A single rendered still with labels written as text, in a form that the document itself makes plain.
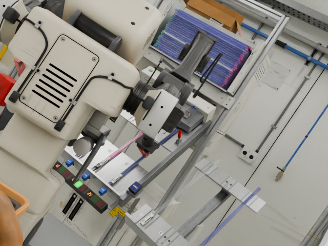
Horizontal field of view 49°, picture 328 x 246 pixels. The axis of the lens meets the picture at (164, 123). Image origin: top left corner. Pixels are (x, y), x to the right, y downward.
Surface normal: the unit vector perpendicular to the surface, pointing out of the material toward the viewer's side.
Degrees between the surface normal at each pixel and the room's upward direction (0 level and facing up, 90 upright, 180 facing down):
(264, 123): 90
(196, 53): 35
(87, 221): 90
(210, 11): 80
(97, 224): 90
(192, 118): 44
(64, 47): 82
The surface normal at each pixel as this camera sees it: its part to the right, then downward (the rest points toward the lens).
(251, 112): -0.36, -0.13
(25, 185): 0.04, -0.03
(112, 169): 0.15, -0.70
